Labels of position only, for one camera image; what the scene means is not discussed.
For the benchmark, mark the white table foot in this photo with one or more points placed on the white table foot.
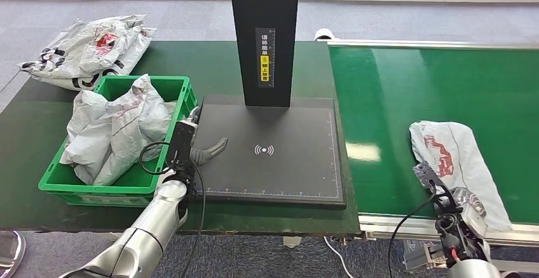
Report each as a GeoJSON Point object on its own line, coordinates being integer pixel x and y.
{"type": "Point", "coordinates": [291, 241]}

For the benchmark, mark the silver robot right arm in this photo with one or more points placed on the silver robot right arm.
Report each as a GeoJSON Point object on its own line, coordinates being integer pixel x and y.
{"type": "Point", "coordinates": [467, 251]}

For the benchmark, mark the white bag with red print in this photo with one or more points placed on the white bag with red print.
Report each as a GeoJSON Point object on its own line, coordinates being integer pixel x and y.
{"type": "Point", "coordinates": [92, 44]}

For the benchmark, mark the dark green table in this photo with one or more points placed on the dark green table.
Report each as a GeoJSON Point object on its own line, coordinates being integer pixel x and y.
{"type": "Point", "coordinates": [189, 61]}

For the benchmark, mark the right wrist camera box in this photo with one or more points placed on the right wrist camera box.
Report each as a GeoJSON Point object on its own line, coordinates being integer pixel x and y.
{"type": "Point", "coordinates": [427, 179]}

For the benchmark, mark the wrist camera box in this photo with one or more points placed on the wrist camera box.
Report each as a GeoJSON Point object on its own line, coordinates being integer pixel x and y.
{"type": "Point", "coordinates": [181, 145]}
{"type": "Point", "coordinates": [427, 179]}

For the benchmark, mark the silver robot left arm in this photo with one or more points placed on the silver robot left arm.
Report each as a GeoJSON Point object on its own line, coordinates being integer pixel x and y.
{"type": "Point", "coordinates": [147, 234]}

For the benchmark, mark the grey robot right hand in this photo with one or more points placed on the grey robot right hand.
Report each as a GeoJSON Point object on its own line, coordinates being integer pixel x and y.
{"type": "Point", "coordinates": [471, 208]}

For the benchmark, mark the green conveyor belt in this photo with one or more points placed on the green conveyor belt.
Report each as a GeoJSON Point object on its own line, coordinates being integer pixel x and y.
{"type": "Point", "coordinates": [387, 111]}

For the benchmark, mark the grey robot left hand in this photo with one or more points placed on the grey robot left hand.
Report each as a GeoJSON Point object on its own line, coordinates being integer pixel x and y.
{"type": "Point", "coordinates": [208, 154]}

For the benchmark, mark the black inbound scanner machine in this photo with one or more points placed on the black inbound scanner machine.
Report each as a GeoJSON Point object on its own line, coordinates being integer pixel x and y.
{"type": "Point", "coordinates": [269, 158]}

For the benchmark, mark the green plastic crate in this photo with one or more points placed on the green plastic crate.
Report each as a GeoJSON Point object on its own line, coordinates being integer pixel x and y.
{"type": "Point", "coordinates": [126, 181]}

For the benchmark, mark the white bag with black print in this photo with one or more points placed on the white bag with black print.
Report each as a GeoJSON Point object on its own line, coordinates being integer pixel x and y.
{"type": "Point", "coordinates": [54, 73]}

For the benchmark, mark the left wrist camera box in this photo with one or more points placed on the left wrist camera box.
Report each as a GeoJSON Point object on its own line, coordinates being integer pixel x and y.
{"type": "Point", "coordinates": [181, 145]}

